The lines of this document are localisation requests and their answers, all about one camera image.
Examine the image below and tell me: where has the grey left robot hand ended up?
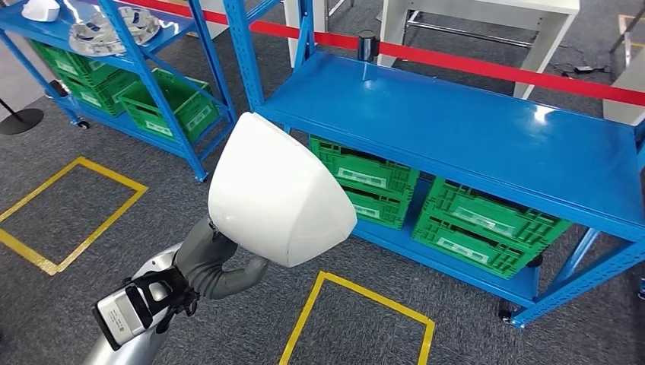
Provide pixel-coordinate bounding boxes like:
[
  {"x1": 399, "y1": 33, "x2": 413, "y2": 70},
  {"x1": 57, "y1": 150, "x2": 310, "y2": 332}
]
[{"x1": 173, "y1": 216, "x2": 269, "y2": 302}]

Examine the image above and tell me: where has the white curved plastic part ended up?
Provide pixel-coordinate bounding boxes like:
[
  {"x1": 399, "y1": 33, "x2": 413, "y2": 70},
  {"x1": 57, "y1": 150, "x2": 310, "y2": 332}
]
[{"x1": 208, "y1": 111, "x2": 357, "y2": 268}]

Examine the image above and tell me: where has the blue metal shelf rack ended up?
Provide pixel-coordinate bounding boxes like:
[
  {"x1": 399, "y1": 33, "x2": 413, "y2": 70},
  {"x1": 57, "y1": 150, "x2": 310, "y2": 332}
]
[
  {"x1": 221, "y1": 0, "x2": 645, "y2": 329},
  {"x1": 0, "y1": 0, "x2": 238, "y2": 183}
]

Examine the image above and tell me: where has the white rounded plastic part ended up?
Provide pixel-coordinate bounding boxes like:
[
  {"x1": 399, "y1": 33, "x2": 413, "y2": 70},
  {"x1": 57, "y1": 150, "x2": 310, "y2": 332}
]
[{"x1": 21, "y1": 0, "x2": 62, "y2": 23}]

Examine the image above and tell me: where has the yellow floor tape square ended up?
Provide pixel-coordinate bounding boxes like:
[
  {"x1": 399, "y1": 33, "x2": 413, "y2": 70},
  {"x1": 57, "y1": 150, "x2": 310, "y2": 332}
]
[
  {"x1": 278, "y1": 271, "x2": 435, "y2": 365},
  {"x1": 0, "y1": 157, "x2": 148, "y2": 277}
]

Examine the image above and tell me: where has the black belt stanchion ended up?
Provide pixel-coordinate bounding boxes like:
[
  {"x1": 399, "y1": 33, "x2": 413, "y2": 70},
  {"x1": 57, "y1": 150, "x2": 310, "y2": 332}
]
[
  {"x1": 0, "y1": 98, "x2": 46, "y2": 136},
  {"x1": 356, "y1": 30, "x2": 380, "y2": 63}
]

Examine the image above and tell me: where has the grey wheel hubcap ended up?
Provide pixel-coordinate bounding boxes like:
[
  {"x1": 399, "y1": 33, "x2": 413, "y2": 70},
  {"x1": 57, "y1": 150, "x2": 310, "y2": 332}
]
[{"x1": 68, "y1": 5, "x2": 162, "y2": 57}]

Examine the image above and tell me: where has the red barrier belt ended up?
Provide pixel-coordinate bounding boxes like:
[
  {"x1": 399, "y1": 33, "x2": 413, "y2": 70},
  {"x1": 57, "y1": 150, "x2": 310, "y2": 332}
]
[{"x1": 118, "y1": 0, "x2": 645, "y2": 108}]

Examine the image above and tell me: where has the black power adapter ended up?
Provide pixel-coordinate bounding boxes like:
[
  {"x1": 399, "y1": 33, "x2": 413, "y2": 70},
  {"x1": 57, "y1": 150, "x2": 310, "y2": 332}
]
[{"x1": 554, "y1": 45, "x2": 614, "y2": 77}]

